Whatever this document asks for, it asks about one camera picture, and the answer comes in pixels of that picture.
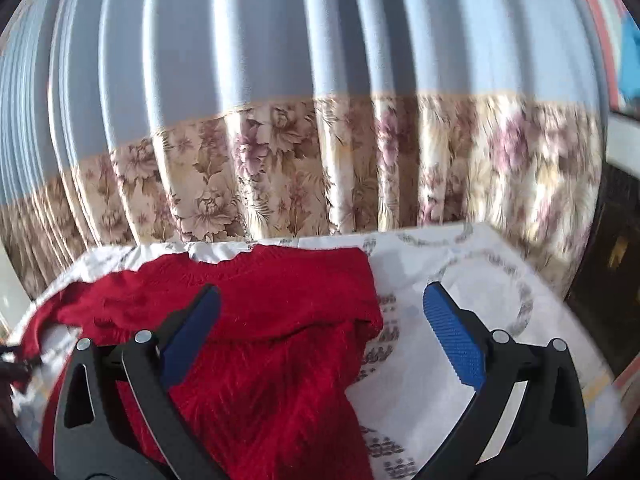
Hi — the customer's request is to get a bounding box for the blue floral curtain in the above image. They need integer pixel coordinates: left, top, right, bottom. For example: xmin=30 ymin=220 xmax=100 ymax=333
xmin=1 ymin=0 xmax=606 ymax=297

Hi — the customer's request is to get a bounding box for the red knitted sweater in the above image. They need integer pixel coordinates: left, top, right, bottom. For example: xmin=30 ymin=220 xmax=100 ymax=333
xmin=21 ymin=245 xmax=383 ymax=479

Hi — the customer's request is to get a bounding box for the black cabinet with gold handles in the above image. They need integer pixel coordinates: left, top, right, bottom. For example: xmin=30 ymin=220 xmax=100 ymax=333
xmin=566 ymin=164 xmax=639 ymax=376

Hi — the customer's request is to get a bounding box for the white patterned bed sheet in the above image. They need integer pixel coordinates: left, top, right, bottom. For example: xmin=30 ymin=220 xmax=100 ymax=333
xmin=4 ymin=223 xmax=624 ymax=479

